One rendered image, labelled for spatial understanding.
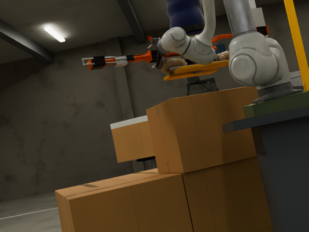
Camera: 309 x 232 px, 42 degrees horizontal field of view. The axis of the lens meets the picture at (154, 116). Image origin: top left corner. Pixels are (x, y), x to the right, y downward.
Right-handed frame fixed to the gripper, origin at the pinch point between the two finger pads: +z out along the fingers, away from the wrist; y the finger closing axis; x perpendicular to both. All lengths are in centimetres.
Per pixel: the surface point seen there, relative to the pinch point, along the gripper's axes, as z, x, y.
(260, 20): 86, 144, -42
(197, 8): -9.6, 30.7, -23.5
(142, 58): -3.0, -7.8, 0.8
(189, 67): -15.0, 14.6, 12.4
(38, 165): 1005, -20, 41
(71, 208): -18, -64, 73
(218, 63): -15.2, 33.0, 12.0
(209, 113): -21.6, 17.7, 39.9
